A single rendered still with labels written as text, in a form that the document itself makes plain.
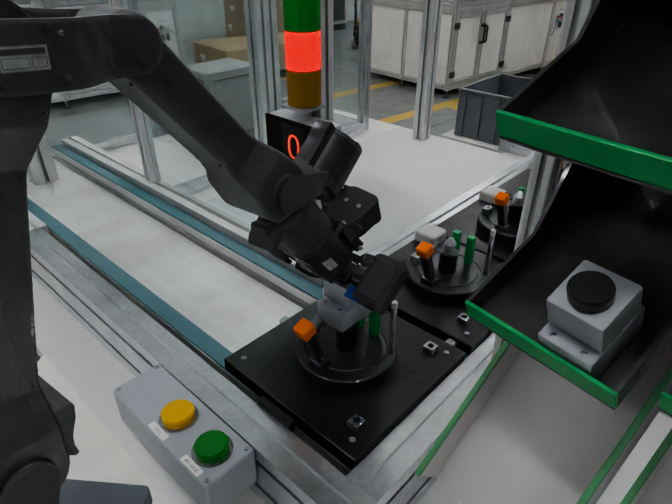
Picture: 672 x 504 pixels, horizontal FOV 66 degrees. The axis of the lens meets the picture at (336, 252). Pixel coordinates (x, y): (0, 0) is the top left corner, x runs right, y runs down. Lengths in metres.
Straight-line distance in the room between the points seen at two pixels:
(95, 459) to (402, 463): 0.42
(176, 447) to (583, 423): 0.44
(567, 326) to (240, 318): 0.61
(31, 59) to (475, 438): 0.49
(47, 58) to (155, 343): 0.56
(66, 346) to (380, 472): 0.61
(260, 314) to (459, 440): 0.44
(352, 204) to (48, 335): 0.66
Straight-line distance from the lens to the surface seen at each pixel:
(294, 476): 0.62
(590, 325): 0.38
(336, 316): 0.65
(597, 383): 0.41
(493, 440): 0.57
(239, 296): 0.95
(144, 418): 0.71
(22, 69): 0.31
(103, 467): 0.82
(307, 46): 0.74
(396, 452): 0.65
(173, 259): 1.08
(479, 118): 2.63
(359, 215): 0.59
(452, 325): 0.80
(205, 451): 0.64
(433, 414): 0.70
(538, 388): 0.57
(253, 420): 0.68
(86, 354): 0.99
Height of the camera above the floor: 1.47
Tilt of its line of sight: 32 degrees down
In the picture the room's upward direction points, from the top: straight up
